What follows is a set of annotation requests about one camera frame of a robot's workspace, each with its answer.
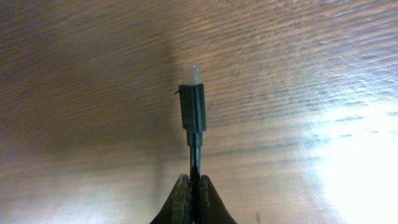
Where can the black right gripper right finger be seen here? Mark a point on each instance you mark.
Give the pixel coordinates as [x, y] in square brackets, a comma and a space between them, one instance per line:
[209, 207]

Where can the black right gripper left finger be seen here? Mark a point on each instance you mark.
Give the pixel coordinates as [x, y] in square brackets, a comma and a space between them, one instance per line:
[177, 209]

